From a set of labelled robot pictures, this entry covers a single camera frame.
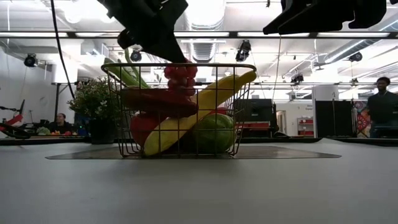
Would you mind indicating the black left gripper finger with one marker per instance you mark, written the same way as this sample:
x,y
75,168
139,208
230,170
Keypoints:
x,y
171,49

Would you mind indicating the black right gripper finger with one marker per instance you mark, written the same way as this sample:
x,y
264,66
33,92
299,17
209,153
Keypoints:
x,y
280,23
317,21

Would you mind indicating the red grape bunch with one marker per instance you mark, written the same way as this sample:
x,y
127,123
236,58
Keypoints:
x,y
180,77

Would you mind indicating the green white celery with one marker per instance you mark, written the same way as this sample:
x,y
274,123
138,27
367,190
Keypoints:
x,y
124,76

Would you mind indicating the plain red pepper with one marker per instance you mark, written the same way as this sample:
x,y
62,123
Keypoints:
x,y
155,102

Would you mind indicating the yellow banana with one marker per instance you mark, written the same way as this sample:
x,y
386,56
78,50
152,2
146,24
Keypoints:
x,y
211,93

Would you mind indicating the red apple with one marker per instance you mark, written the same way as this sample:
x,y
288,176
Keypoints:
x,y
141,126

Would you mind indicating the watermelon slice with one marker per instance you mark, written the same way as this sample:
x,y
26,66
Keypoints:
x,y
214,135

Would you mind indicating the black ceiling spotlight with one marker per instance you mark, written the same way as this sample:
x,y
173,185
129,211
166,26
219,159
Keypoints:
x,y
242,51
31,60
297,78
136,56
355,57

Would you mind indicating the black box unit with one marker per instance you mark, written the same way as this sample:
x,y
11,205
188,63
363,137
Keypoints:
x,y
258,112

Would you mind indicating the standing person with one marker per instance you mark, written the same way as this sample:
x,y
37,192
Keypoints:
x,y
384,109

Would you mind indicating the black partition cabinet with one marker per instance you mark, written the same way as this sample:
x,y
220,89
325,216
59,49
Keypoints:
x,y
334,118

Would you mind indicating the red shelf rack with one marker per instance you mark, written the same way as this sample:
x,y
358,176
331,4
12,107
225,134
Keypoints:
x,y
306,121

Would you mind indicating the potted green plant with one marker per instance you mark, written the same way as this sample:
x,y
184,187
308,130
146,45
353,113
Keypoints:
x,y
102,130

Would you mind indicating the colourful patterned hanging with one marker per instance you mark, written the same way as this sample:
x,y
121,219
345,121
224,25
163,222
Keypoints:
x,y
362,121

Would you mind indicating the seated person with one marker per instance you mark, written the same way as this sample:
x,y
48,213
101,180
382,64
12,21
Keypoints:
x,y
60,126

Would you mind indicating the red black vehicle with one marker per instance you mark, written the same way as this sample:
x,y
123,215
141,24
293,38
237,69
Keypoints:
x,y
14,132

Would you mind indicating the black overhead frame bar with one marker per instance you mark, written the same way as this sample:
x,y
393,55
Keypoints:
x,y
342,34

